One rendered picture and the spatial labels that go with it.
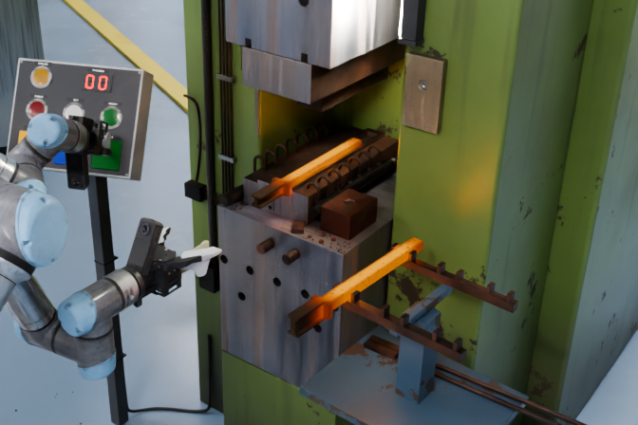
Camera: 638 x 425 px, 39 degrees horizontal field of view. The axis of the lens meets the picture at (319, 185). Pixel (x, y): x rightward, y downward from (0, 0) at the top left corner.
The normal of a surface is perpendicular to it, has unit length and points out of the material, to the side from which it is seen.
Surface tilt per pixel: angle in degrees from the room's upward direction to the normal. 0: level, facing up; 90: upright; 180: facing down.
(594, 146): 90
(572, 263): 90
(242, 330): 90
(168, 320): 0
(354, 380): 0
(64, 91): 60
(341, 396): 0
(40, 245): 85
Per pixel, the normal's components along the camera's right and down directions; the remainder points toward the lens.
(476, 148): -0.58, 0.36
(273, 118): 0.81, 0.29
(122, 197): 0.03, -0.89
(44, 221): 0.93, 0.11
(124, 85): -0.15, -0.06
